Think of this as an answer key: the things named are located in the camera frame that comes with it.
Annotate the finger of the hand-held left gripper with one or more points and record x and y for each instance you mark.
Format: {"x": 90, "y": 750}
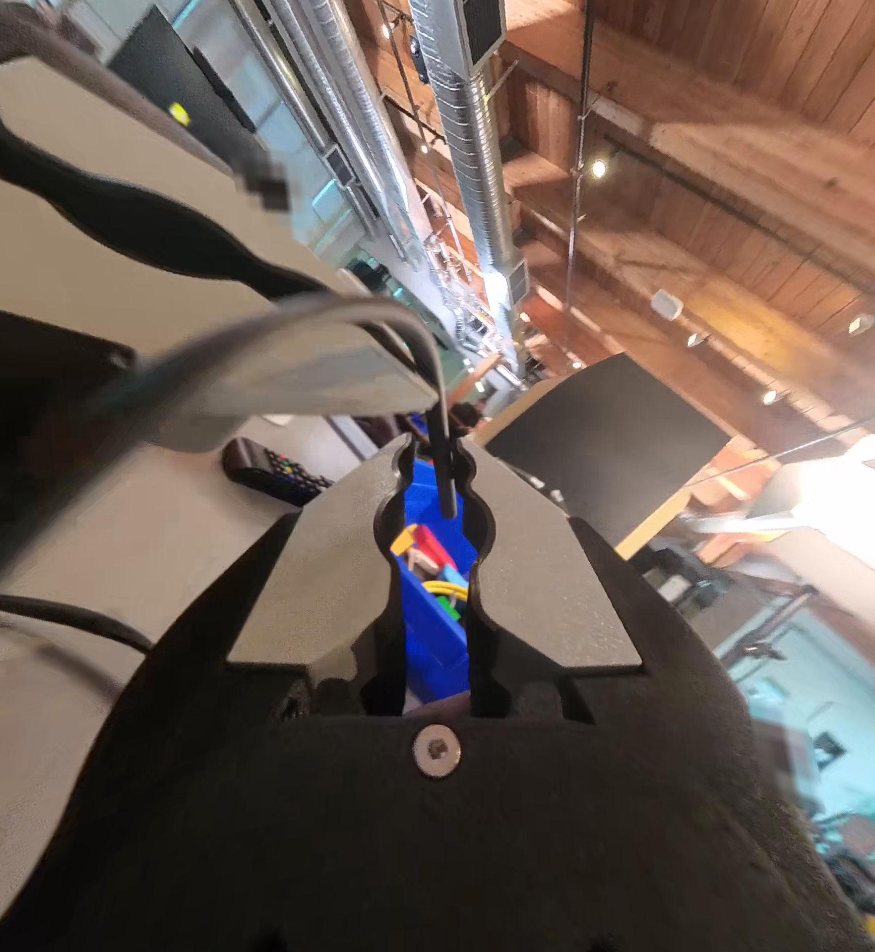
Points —
{"x": 110, "y": 149}
{"x": 73, "y": 275}

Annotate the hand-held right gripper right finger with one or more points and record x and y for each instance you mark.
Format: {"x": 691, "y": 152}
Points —
{"x": 549, "y": 602}

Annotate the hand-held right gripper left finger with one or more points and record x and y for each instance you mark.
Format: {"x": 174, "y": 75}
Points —
{"x": 318, "y": 595}

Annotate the large black monitor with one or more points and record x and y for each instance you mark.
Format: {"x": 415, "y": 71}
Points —
{"x": 162, "y": 67}

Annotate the red block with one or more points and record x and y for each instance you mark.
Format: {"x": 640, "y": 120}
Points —
{"x": 426, "y": 547}

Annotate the blue plastic bin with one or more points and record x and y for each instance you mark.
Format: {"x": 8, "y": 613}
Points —
{"x": 430, "y": 647}

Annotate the black remote control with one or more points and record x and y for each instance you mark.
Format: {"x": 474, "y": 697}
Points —
{"x": 274, "y": 468}

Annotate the black wood-rimmed board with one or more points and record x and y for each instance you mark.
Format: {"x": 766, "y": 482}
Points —
{"x": 608, "y": 439}

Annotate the white ceiling access point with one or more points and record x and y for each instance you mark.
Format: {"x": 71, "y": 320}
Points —
{"x": 666, "y": 305}

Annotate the ceiling spotlight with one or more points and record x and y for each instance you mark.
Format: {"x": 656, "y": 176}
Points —
{"x": 599, "y": 168}

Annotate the silver spiral duct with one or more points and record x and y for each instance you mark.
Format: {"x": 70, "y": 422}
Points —
{"x": 348, "y": 111}

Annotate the silver ventilation duct with vents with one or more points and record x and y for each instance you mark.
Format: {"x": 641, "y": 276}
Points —
{"x": 475, "y": 149}

